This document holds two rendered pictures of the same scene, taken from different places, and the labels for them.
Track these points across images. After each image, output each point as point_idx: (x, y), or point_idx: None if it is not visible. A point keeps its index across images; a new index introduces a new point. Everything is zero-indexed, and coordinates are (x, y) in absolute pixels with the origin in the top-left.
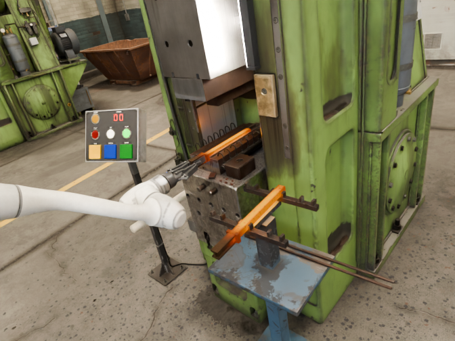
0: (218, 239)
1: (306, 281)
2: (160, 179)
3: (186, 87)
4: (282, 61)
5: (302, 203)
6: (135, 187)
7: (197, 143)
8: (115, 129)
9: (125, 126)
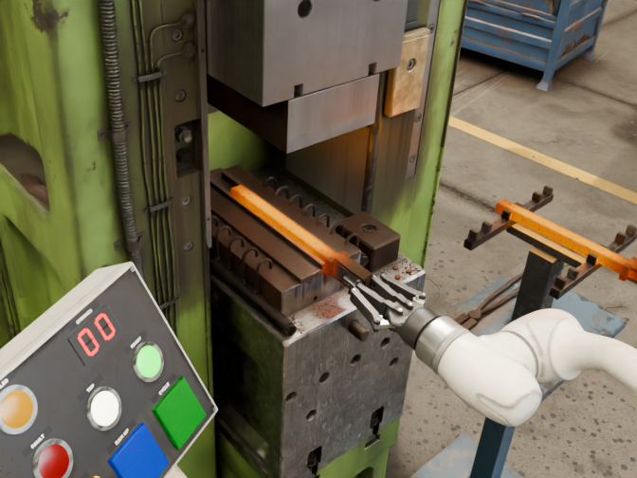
0: (345, 432)
1: (572, 299)
2: (454, 321)
3: (331, 110)
4: (441, 0)
5: (541, 202)
6: (493, 358)
7: (266, 259)
8: (109, 380)
9: (133, 345)
